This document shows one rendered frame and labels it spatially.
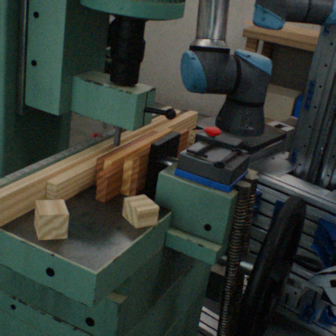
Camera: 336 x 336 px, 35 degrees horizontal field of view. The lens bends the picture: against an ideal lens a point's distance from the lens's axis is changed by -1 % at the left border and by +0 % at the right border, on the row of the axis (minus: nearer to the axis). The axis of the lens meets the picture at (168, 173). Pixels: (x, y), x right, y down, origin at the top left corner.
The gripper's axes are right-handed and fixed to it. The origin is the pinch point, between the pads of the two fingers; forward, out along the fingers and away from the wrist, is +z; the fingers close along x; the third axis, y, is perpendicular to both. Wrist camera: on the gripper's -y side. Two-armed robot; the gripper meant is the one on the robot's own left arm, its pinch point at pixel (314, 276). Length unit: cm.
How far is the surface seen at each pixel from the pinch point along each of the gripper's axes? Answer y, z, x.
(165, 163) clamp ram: -30.6, 16.0, -12.2
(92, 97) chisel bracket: -46, 24, -14
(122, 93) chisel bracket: -45, 18, -14
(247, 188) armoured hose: -23.9, 1.2, -14.8
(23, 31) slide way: -60, 31, -18
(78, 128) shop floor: -31, 208, 203
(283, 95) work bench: -7, 81, 268
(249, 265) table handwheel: -9.5, 6.3, -12.5
